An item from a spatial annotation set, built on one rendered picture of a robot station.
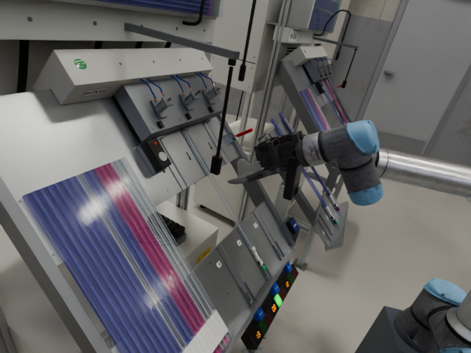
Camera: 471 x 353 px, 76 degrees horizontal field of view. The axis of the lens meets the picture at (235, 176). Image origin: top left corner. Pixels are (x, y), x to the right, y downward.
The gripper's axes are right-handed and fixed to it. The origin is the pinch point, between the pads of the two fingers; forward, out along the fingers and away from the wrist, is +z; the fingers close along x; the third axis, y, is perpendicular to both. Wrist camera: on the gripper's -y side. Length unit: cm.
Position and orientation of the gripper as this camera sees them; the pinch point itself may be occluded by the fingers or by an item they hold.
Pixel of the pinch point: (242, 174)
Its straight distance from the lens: 83.3
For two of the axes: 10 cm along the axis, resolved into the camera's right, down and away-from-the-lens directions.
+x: -5.0, 3.5, -7.9
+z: -7.9, 1.8, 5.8
